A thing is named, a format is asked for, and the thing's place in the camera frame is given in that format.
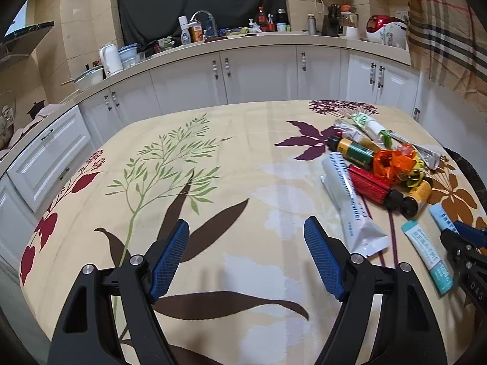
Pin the yellow bottle with black cap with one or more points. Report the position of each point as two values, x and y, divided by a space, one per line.
418 194

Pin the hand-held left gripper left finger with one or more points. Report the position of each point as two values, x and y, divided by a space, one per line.
169 262

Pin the teal sachet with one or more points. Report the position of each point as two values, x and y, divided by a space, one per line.
426 253
443 216

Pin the orange plastic bag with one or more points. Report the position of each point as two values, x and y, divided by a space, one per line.
392 163

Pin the steel thermos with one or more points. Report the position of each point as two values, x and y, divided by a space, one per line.
312 24

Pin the yellow plastic wrapper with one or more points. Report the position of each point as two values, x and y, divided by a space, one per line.
414 176

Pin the green bottle with yellow label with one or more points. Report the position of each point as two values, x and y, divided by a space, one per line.
357 152

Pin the black jar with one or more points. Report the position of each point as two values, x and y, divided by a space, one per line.
281 19

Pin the white cleaner bottle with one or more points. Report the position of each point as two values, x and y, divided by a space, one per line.
185 34

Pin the yellow dish cloth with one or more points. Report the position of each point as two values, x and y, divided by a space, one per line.
237 31

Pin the steel pot with lid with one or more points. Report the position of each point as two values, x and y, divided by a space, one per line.
89 78

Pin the crumpled white sachet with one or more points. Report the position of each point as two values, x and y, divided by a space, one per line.
348 129

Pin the white green wrapper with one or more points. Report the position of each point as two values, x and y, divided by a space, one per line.
371 125

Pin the range hood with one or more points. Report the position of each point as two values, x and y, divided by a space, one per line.
19 42

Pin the small spray bottle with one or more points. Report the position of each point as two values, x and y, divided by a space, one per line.
270 24

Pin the dark sauce bottle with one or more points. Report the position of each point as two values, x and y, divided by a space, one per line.
261 19

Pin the red bottle with black cap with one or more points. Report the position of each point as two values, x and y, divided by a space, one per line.
367 184

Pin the white kettle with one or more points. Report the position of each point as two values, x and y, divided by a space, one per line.
110 59

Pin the white blender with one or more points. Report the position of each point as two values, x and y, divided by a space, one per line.
350 28

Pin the steel faucet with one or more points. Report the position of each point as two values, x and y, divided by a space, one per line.
213 22

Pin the orange dish soap bottle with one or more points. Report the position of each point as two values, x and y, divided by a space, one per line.
196 32

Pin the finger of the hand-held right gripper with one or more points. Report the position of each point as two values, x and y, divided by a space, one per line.
458 246
473 235

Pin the plaid cloth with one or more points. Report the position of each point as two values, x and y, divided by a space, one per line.
445 26

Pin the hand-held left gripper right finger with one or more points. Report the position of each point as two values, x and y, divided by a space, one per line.
323 258

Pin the white pump bottle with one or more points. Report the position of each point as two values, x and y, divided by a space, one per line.
253 27

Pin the silver patterned tube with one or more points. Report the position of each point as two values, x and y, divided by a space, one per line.
428 156

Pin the white kitchen cabinets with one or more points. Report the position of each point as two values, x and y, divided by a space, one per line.
258 72

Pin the brown clay pot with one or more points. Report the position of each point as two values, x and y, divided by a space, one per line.
37 109

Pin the red white rice cooker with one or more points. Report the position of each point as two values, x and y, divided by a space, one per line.
384 30

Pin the large white tube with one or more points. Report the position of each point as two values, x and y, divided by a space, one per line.
350 205

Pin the black knife block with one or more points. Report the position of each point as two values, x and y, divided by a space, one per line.
330 22

